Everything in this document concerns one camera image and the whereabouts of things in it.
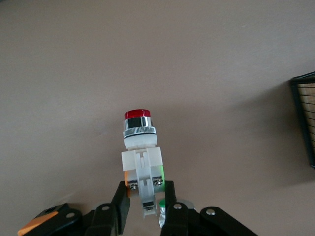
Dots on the orange control box with hole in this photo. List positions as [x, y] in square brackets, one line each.
[37, 222]

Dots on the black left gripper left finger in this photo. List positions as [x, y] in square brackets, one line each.
[121, 206]

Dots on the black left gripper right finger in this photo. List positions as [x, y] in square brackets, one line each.
[171, 196]

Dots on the green push button switch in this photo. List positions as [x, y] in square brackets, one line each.
[162, 204]

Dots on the red push button switch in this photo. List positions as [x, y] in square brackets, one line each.
[141, 159]

